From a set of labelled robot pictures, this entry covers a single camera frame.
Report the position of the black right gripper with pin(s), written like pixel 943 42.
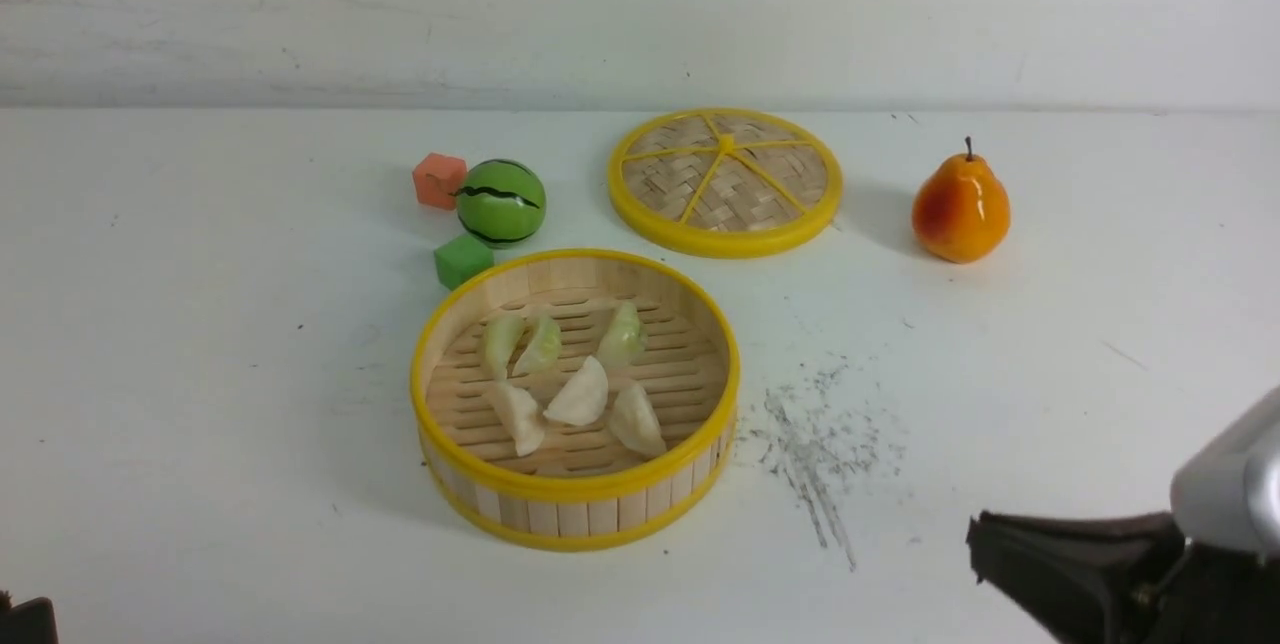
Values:
pixel 1125 580

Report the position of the white dumpling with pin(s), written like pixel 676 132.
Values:
pixel 634 422
pixel 583 398
pixel 519 414

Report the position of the pale green dumpling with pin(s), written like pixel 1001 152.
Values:
pixel 499 340
pixel 624 338

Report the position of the yellow bamboo steamer lid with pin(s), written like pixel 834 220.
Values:
pixel 724 183

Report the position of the bamboo steamer tray yellow rim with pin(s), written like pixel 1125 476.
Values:
pixel 582 489

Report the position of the orange toy pear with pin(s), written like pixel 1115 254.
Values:
pixel 962 212

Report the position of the green toy watermelon ball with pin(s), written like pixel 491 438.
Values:
pixel 501 202

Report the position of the green foam cube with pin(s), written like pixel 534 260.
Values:
pixel 461 259

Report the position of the orange foam cube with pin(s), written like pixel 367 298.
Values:
pixel 436 180

